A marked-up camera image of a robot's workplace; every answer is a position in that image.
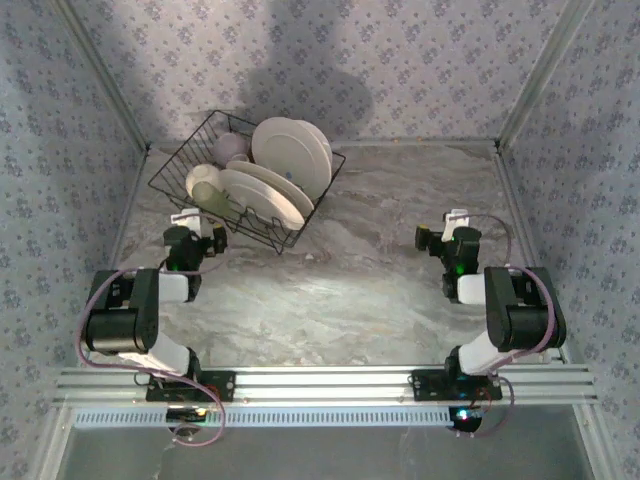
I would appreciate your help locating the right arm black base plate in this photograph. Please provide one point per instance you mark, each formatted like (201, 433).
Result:
(425, 387)

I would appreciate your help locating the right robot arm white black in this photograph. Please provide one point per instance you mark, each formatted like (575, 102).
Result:
(525, 320)

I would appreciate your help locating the frosted green cup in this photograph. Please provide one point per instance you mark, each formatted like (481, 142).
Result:
(212, 200)

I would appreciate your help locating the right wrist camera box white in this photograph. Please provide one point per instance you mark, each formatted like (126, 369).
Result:
(452, 222)

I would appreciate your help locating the aluminium table rear rail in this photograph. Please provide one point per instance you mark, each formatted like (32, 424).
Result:
(400, 141)

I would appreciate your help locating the lavender bowl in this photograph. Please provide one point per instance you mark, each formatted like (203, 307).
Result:
(230, 146)

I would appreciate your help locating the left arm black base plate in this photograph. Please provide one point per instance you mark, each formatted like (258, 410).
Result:
(225, 385)

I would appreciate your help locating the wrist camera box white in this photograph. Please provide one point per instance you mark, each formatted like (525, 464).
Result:
(187, 220)
(452, 222)

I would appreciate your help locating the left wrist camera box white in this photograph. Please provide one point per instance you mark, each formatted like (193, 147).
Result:
(187, 220)

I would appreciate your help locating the pink blue red plate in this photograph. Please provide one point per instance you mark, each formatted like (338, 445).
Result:
(285, 145)

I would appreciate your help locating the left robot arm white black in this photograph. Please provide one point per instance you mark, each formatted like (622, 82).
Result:
(172, 289)

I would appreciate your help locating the aluminium table side rail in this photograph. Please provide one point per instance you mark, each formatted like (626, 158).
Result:
(517, 200)
(118, 245)

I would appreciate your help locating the small clear cup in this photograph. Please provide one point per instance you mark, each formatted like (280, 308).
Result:
(239, 158)

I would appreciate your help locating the aluminium frame leg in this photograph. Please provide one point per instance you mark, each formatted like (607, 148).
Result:
(597, 445)
(55, 445)

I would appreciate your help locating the aluminium mounting rail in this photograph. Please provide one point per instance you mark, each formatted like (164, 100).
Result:
(325, 382)

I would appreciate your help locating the aluminium frame post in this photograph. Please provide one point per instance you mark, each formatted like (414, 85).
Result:
(542, 75)
(107, 75)

